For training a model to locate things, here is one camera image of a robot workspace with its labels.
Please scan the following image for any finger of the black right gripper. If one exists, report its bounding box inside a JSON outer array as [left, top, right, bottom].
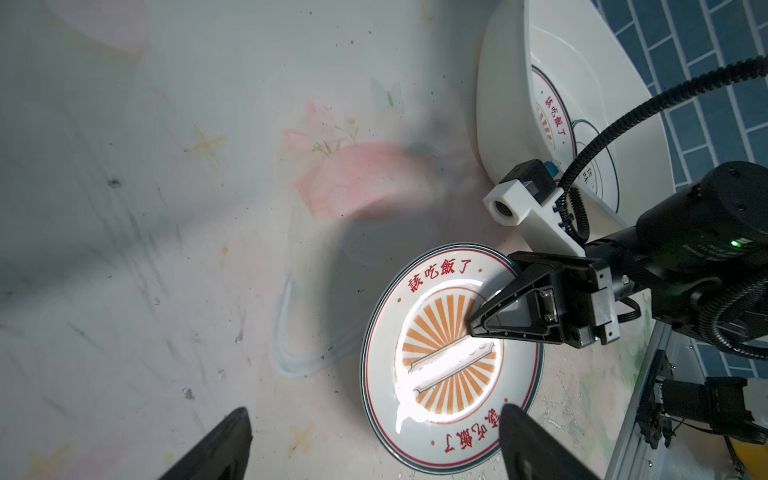
[[467, 252, 597, 347]]

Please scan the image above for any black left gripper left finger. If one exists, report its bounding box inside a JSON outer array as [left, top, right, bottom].
[[160, 407, 253, 480]]

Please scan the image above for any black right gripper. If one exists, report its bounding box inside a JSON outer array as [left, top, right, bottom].
[[585, 161, 767, 348]]

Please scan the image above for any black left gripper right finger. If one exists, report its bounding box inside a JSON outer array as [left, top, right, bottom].
[[499, 404, 598, 480]]

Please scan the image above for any orange sunburst plate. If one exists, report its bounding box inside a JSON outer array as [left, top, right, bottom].
[[531, 66, 577, 178], [360, 243, 544, 475]]

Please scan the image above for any white plate grey emblem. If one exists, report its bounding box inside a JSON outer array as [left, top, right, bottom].
[[572, 119, 620, 213]]

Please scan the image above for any white plastic bin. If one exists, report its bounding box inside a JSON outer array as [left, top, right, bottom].
[[476, 1, 674, 225]]

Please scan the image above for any floral table mat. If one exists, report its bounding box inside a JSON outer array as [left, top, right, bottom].
[[0, 0, 655, 480]]

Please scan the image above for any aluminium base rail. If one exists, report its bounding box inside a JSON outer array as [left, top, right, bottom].
[[602, 320, 676, 480]]

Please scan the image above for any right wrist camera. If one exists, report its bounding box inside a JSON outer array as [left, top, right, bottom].
[[483, 159, 585, 257]]

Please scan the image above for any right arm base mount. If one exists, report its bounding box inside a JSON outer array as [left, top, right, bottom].
[[635, 350, 767, 449]]

